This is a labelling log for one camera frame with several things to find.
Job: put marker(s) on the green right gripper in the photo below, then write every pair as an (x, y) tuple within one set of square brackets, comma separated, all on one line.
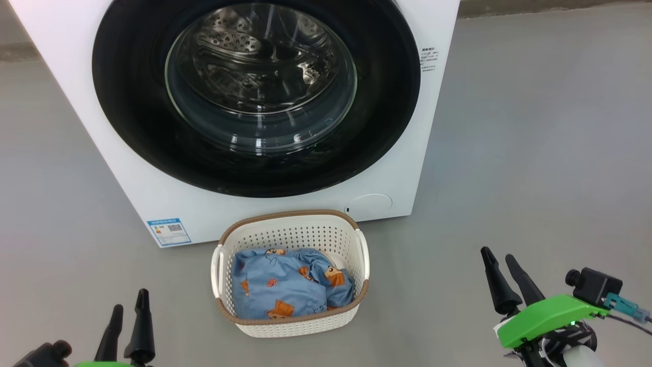
[(545, 316)]

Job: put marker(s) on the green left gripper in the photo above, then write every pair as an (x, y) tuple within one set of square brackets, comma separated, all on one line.
[(104, 364)]

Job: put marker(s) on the black round glass washer door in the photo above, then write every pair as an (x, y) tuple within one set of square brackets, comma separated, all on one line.
[(132, 127)]

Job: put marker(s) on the white front-load washing machine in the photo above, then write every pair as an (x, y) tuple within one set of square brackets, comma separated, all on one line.
[(127, 199)]

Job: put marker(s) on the steel washing machine drum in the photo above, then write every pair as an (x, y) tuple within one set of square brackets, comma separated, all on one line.
[(229, 46)]

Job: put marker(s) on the blue energy label sticker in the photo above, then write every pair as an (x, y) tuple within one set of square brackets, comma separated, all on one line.
[(169, 232)]

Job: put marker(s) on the round white filter cover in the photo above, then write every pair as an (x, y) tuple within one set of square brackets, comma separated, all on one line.
[(371, 205)]

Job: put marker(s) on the white perforated laundry basket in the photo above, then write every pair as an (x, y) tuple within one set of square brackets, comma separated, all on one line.
[(290, 232)]

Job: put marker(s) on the small printed text label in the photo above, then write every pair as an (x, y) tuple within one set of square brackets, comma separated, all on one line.
[(429, 58)]

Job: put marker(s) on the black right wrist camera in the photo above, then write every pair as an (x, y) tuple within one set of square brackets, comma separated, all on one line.
[(596, 285)]

